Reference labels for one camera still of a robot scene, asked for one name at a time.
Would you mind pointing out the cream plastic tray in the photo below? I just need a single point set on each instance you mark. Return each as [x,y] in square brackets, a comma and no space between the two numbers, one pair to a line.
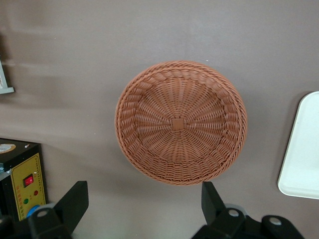
[304,149]

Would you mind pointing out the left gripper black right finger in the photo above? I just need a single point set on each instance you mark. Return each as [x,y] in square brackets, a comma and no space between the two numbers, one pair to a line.
[224,224]

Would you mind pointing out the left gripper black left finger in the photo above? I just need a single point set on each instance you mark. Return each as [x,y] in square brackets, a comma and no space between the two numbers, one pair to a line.
[64,216]

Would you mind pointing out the black food warmer yellow panel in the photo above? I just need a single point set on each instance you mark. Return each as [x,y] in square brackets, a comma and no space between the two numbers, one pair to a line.
[25,169]

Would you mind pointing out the grey snack tray rack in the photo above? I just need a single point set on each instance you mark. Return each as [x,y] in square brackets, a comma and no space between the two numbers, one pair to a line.
[5,90]

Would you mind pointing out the brown round wicker basket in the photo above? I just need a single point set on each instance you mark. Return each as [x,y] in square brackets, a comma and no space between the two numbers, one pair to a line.
[179,124]

